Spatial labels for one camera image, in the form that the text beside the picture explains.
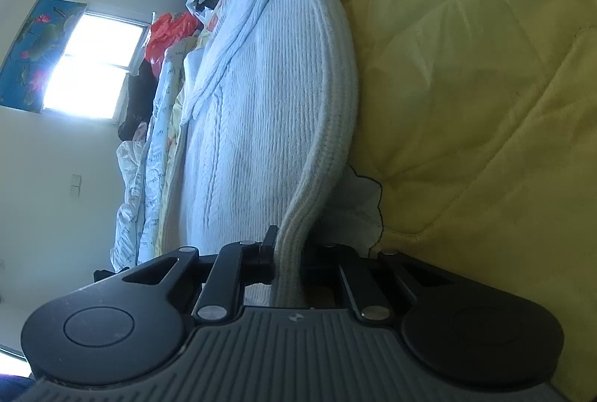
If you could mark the white knit sweater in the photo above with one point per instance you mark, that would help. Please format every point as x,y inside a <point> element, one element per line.
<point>280,80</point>

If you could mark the window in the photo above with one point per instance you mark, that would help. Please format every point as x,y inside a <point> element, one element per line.
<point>88,71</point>

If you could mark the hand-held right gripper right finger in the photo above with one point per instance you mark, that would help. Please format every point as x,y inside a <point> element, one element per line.
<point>326,262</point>

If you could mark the yellow printed quilt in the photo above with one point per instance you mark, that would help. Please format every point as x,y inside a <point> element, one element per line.
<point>466,80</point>

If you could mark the lotus wall poster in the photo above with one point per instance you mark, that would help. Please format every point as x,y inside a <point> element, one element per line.
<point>32,38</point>

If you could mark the white printed quilt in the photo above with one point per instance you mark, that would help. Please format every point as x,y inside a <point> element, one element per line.
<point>140,197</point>

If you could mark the white wall switch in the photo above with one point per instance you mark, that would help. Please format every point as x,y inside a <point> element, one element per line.
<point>75,185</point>

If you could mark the white crumpled plastic bag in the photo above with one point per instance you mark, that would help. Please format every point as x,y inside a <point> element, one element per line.
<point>198,8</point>

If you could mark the red plastic bag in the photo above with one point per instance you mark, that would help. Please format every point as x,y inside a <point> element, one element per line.
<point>163,33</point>

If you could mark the black cloth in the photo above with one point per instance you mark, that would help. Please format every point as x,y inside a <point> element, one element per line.
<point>137,103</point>

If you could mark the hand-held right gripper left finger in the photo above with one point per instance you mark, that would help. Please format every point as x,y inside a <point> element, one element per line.
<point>266,257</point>

